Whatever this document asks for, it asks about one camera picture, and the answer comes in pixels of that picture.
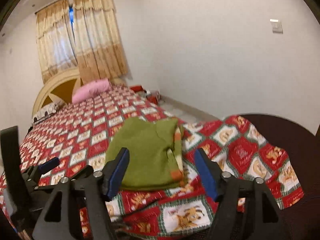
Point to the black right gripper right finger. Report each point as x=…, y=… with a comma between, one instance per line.
x=246, y=208

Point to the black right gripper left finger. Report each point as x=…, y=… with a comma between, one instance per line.
x=60, y=217

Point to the green orange cream striped sweater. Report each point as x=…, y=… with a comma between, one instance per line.
x=155, y=154

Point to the dark wooden footboard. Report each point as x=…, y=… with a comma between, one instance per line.
x=302, y=218

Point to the red patchwork teddy bedspread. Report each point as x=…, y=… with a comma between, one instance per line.
x=80, y=134

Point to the white car-print pillow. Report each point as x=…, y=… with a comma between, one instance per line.
x=47, y=111

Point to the cream wooden headboard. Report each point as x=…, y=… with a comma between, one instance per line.
x=62, y=86

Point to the pink pillow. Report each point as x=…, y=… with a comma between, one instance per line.
x=90, y=90

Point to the red items beside bed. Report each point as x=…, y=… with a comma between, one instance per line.
x=152, y=96

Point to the beige floral curtain behind bed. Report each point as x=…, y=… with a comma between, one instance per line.
x=82, y=34

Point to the white wall switch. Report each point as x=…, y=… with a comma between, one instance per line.
x=276, y=26

